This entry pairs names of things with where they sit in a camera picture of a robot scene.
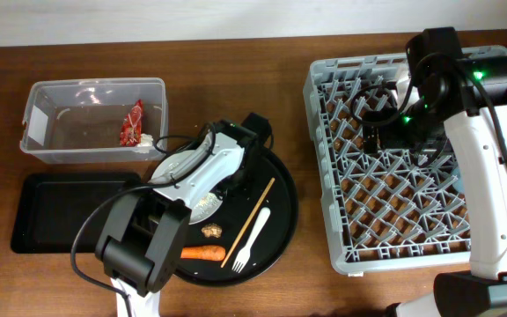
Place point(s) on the brown food chunk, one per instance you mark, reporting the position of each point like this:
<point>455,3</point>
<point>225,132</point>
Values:
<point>212,231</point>

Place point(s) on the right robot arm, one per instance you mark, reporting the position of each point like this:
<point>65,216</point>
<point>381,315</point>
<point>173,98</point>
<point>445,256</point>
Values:
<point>455,101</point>

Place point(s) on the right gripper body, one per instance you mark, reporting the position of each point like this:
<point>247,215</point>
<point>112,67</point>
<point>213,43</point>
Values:
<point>409,131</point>

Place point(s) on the clear plastic bin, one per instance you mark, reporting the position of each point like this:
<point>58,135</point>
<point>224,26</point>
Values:
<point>79,120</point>

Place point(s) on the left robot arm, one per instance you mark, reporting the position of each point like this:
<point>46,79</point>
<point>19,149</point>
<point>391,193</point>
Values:
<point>146,228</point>

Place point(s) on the white plastic fork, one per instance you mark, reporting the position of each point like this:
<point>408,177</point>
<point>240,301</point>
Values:
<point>245,252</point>

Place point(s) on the grey dishwasher rack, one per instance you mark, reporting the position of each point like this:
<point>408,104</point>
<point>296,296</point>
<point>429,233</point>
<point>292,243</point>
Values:
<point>388,209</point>

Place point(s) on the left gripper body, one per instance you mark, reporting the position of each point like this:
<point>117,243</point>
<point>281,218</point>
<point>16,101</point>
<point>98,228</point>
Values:
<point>237,181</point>

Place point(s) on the red snack wrapper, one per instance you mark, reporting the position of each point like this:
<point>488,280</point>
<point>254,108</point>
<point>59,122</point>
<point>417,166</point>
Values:
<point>131,129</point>

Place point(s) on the white tissue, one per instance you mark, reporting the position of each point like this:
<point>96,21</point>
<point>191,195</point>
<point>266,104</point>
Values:
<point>146,144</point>

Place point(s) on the grey plate with rice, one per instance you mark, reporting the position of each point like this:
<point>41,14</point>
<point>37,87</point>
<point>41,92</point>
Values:
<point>206,207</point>

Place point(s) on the round black tray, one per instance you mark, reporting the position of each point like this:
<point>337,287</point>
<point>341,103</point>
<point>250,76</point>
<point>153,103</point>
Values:
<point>282,199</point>

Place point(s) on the wooden chopstick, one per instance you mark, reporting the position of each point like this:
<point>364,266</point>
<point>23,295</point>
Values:
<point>248,221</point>

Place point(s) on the orange carrot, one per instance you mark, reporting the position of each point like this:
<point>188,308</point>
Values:
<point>205,253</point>

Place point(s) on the blue cup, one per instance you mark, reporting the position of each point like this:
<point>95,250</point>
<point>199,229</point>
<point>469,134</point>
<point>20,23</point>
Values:
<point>458,185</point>

